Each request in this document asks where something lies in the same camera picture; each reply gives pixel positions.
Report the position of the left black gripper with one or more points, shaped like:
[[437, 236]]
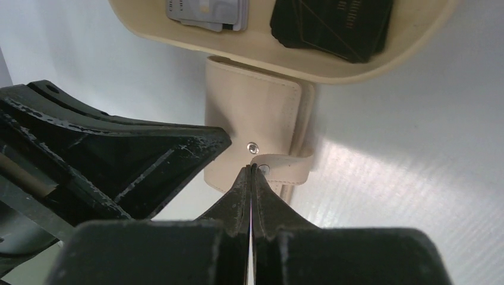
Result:
[[64, 163]]

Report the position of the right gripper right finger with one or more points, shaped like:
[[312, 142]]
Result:
[[269, 213]]

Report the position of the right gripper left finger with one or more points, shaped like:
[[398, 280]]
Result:
[[232, 210]]

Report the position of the beige leather card holder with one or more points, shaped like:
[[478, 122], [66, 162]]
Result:
[[266, 115]]

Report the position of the black card in tray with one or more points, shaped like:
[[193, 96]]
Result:
[[351, 30]]

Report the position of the beige oval tray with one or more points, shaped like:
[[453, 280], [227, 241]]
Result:
[[412, 25]]

